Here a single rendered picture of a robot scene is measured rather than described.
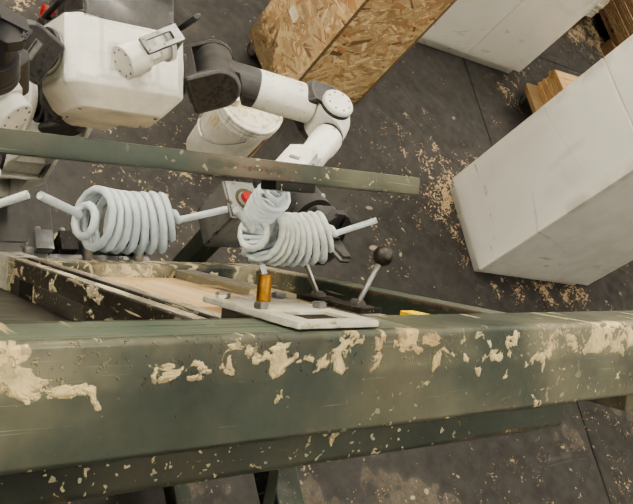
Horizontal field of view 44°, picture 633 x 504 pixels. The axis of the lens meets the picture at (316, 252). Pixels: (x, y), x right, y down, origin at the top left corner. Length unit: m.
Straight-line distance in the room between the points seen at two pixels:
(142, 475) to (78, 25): 1.00
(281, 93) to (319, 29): 1.77
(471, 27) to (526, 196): 1.44
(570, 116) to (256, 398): 3.27
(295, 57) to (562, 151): 1.30
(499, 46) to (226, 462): 4.49
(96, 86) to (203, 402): 1.05
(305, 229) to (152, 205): 0.19
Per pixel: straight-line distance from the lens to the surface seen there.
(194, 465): 0.96
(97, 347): 0.64
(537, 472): 3.91
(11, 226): 2.78
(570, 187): 3.79
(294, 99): 1.83
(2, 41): 1.27
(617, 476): 4.36
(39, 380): 0.63
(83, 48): 1.66
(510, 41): 5.25
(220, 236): 2.22
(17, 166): 2.33
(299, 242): 0.87
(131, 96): 1.68
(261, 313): 0.79
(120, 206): 0.76
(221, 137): 3.26
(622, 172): 3.64
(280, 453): 1.02
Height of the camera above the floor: 2.50
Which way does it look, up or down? 45 degrees down
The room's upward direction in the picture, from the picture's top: 49 degrees clockwise
